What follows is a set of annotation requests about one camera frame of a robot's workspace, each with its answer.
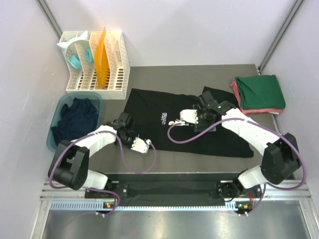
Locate black t shirt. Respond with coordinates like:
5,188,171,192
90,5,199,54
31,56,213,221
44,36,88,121
124,89,254,158

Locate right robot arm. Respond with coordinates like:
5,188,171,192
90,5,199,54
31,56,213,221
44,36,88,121
194,91,302,197

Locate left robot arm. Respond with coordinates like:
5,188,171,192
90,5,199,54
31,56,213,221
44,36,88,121
48,113,137,198

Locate folded pink t shirt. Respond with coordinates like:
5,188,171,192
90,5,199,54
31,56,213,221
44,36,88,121
230,81,284,115

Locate teal plastic bin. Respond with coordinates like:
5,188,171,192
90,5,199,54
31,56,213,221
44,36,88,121
46,91,103,152

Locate navy blue t shirt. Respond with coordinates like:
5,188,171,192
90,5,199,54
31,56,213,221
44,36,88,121
51,98,99,145

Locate folded green t shirt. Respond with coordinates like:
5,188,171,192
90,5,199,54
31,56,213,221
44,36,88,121
235,75,286,110

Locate white file organizer rack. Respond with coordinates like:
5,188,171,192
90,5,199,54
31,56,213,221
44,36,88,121
59,31,130,100

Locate orange plastic folder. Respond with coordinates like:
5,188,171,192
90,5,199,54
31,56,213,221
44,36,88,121
94,27,110,89

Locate teal cat ear headphones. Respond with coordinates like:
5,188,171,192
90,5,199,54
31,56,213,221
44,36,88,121
57,31,89,70

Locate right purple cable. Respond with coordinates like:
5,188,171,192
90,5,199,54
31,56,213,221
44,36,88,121
167,118,307,216

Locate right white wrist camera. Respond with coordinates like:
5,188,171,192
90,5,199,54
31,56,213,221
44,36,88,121
180,109,198,124

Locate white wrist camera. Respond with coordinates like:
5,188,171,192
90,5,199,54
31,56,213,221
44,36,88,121
180,109,198,124
131,137,151,154

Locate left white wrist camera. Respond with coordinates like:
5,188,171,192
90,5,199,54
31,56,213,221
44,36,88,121
131,137,151,154

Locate white cable duct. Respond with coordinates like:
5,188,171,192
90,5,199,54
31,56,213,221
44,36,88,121
50,201,251,212

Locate aluminium frame rail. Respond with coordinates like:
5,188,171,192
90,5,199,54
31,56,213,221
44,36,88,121
40,182,312,201

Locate right corner aluminium post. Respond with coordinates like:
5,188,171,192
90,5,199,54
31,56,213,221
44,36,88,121
256,0,305,75

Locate corner aluminium post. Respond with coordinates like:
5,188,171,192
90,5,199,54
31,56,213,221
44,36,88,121
36,0,63,39
256,0,305,75

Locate left corner aluminium post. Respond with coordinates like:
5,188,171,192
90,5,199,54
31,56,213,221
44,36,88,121
36,0,63,39

